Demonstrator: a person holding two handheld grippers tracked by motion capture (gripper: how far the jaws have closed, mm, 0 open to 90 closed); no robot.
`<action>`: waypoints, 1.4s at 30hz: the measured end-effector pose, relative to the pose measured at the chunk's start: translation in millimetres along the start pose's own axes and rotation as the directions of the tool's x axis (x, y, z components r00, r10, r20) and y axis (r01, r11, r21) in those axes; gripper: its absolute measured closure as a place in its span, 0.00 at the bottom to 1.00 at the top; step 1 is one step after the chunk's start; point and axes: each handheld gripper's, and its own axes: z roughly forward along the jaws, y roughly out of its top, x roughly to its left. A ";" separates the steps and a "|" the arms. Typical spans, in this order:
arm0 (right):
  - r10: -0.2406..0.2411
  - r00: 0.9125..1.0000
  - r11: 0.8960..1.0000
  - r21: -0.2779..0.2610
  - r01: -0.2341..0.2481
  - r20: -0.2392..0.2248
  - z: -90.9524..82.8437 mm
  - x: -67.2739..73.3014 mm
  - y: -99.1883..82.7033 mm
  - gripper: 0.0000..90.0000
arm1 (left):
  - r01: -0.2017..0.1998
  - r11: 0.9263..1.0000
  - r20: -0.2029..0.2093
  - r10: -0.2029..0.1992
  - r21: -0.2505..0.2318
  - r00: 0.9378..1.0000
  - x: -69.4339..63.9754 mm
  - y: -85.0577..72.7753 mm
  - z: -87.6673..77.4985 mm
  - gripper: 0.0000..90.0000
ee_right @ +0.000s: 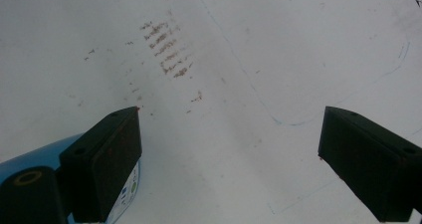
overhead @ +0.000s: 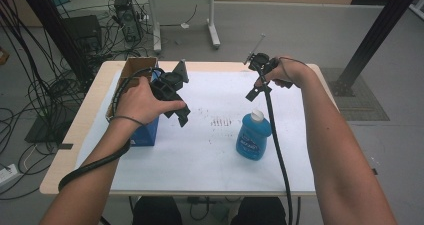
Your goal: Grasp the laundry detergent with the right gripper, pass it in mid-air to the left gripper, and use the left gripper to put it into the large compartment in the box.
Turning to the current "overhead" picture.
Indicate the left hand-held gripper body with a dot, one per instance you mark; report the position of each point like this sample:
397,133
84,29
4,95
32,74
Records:
166,88

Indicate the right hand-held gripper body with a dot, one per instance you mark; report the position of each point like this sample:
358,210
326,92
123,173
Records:
263,63

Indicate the blue cardboard box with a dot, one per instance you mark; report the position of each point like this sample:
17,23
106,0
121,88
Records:
146,135

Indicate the blue bottle with white cap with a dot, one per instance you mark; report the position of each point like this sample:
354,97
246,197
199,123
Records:
253,138

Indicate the person's left hand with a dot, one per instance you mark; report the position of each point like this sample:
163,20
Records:
140,101

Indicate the person's right hand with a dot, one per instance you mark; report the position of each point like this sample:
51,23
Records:
295,71

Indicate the white table mat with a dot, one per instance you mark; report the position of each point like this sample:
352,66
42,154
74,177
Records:
200,151

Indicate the white power adapter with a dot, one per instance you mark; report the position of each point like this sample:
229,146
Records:
184,25

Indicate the white desk with metal legs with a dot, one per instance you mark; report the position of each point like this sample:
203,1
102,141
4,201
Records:
212,21

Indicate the black computer tower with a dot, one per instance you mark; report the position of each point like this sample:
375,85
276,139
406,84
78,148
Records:
128,20

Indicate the person's left leg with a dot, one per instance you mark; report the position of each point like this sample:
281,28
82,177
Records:
156,211

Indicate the person's leg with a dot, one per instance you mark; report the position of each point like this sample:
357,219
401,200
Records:
260,213
156,211

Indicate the black equipment case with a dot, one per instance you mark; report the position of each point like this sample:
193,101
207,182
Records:
83,31

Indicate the grey foot pedal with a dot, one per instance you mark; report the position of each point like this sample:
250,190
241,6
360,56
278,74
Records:
220,213

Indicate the black tape strip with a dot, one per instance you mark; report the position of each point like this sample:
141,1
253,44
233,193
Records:
374,171
65,146

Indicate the grey floor mat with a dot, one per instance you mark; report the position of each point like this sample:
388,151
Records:
366,108

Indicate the person's right leg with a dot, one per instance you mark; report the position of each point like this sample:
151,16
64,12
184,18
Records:
260,213

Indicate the brown cardboard box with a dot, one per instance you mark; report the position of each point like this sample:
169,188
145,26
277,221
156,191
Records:
3,55

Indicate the white power strip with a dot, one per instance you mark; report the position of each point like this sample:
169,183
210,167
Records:
8,175

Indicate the black metal stand post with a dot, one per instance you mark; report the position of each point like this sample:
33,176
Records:
53,28
376,35

